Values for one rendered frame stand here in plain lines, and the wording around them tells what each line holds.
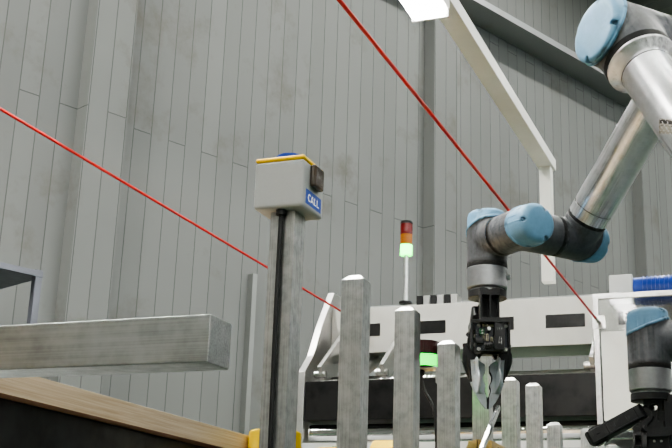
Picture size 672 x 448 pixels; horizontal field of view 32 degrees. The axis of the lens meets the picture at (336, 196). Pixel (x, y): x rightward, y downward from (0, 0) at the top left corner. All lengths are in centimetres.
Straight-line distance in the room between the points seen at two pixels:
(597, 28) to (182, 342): 133
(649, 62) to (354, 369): 66
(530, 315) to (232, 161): 373
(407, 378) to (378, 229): 716
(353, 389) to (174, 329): 99
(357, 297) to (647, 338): 63
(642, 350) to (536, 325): 274
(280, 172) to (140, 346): 80
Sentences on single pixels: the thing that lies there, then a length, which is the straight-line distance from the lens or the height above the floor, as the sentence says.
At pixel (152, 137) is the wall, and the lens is 776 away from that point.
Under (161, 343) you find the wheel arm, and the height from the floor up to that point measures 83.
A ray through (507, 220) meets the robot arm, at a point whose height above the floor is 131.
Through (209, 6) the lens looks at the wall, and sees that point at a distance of 842.
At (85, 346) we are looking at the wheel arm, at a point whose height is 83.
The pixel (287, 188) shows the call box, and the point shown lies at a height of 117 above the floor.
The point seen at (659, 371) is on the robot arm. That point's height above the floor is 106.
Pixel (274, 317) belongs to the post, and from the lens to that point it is 148.
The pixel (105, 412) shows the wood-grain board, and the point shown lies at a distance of 147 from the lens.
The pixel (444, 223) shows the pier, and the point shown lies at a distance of 956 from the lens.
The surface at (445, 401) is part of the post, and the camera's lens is 219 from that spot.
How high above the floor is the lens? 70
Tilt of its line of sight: 18 degrees up
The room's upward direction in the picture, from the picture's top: 2 degrees clockwise
